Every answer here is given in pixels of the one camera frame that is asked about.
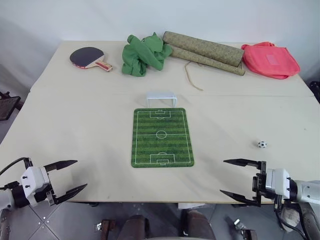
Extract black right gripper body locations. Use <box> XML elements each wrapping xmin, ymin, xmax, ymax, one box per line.
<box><xmin>251</xmin><ymin>160</ymin><xmax>274</xmax><ymax>207</ymax></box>

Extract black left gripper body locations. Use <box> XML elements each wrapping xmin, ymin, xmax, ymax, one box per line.
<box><xmin>34</xmin><ymin>166</ymin><xmax>58</xmax><ymax>207</ymax></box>

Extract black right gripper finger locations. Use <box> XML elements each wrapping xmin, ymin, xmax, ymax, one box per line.
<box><xmin>219</xmin><ymin>189</ymin><xmax>261</xmax><ymax>207</ymax></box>
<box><xmin>222</xmin><ymin>158</ymin><xmax>262</xmax><ymax>169</ymax></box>

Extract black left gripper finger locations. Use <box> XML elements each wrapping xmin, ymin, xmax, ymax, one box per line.
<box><xmin>53</xmin><ymin>183</ymin><xmax>89</xmax><ymax>206</ymax></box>
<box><xmin>43</xmin><ymin>159</ymin><xmax>79</xmax><ymax>174</ymax></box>

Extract green soccer field mat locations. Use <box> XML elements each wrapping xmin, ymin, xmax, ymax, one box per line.
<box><xmin>129</xmin><ymin>107</ymin><xmax>197</xmax><ymax>169</ymax></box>

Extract small white goal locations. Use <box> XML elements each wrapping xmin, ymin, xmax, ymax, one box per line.
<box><xmin>145</xmin><ymin>90</ymin><xmax>179</xmax><ymax>109</ymax></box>

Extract black equipment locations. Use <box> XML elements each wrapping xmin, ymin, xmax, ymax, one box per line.
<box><xmin>309</xmin><ymin>79</ymin><xmax>320</xmax><ymax>104</ymax></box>

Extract pink fabric bag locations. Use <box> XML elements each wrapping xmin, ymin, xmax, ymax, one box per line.
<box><xmin>240</xmin><ymin>41</ymin><xmax>301</xmax><ymax>81</ymax></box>

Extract thin rolled woven mat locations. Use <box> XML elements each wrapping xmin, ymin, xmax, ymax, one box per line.
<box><xmin>169</xmin><ymin>45</ymin><xmax>247</xmax><ymax>77</ymax></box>

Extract black table tennis paddle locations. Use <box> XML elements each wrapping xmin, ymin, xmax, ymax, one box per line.
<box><xmin>69</xmin><ymin>46</ymin><xmax>114</xmax><ymax>74</ymax></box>

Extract thick rolled woven mat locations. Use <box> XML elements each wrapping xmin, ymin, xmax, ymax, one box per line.
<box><xmin>162</xmin><ymin>30</ymin><xmax>245</xmax><ymax>68</ymax></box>

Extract crumpled green cloth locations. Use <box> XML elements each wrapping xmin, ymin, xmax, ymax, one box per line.
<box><xmin>120</xmin><ymin>31</ymin><xmax>174</xmax><ymax>77</ymax></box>

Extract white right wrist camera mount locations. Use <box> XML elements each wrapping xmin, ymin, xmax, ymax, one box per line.
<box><xmin>264</xmin><ymin>168</ymin><xmax>292</xmax><ymax>201</ymax></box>

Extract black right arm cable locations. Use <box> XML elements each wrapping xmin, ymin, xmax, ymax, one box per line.
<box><xmin>273</xmin><ymin>194</ymin><xmax>309</xmax><ymax>240</ymax></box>

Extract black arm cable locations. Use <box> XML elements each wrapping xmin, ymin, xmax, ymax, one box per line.
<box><xmin>0</xmin><ymin>156</ymin><xmax>34</xmax><ymax>176</ymax></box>
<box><xmin>273</xmin><ymin>194</ymin><xmax>309</xmax><ymax>240</ymax></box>

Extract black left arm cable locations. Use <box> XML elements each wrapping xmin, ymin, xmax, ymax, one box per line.
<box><xmin>0</xmin><ymin>156</ymin><xmax>34</xmax><ymax>176</ymax></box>

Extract black metal frame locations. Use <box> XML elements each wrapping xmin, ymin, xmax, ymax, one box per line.
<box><xmin>0</xmin><ymin>90</ymin><xmax>22</xmax><ymax>123</ymax></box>

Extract tan string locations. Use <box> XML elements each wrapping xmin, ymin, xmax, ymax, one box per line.
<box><xmin>184</xmin><ymin>60</ymin><xmax>204</xmax><ymax>92</ymax></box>

